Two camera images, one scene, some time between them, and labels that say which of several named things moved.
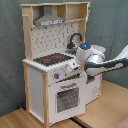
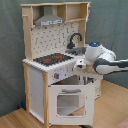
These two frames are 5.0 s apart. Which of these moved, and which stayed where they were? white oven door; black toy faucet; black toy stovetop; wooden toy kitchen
Moved: white oven door
Stayed: black toy faucet; black toy stovetop; wooden toy kitchen
